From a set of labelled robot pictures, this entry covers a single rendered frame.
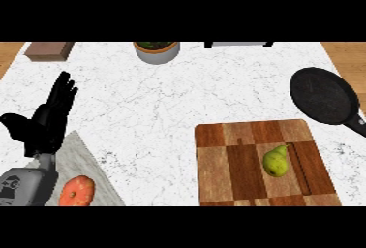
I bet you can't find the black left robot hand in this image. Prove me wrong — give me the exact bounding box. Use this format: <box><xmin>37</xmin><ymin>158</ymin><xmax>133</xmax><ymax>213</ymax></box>
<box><xmin>0</xmin><ymin>71</ymin><xmax>80</xmax><ymax>159</ymax></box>

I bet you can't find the wooden cutting board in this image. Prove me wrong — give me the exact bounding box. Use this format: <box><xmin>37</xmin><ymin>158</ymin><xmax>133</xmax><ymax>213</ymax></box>
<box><xmin>193</xmin><ymin>118</ymin><xmax>344</xmax><ymax>207</ymax></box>

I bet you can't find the green pear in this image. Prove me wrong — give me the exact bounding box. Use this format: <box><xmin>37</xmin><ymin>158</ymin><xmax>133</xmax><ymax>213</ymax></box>
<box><xmin>261</xmin><ymin>143</ymin><xmax>292</xmax><ymax>178</ymax></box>

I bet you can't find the black frying pan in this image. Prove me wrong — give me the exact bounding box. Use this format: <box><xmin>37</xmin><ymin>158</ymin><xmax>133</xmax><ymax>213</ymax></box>
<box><xmin>289</xmin><ymin>66</ymin><xmax>366</xmax><ymax>138</ymax></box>

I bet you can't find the grey marble placemat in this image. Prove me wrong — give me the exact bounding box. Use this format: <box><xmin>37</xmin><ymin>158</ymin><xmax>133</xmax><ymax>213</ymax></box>
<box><xmin>24</xmin><ymin>130</ymin><xmax>127</xmax><ymax>207</ymax></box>

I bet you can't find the brown wooden block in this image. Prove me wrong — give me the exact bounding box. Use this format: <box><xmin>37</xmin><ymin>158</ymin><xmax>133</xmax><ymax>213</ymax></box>
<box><xmin>24</xmin><ymin>42</ymin><xmax>75</xmax><ymax>63</ymax></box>

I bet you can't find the orange pumpkin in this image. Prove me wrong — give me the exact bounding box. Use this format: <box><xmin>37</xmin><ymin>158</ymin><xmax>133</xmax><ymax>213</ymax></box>
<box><xmin>58</xmin><ymin>174</ymin><xmax>97</xmax><ymax>207</ymax></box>

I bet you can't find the grey plant pot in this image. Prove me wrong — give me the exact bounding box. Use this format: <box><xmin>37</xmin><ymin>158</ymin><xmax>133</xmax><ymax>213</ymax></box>
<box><xmin>131</xmin><ymin>42</ymin><xmax>182</xmax><ymax>66</ymax></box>

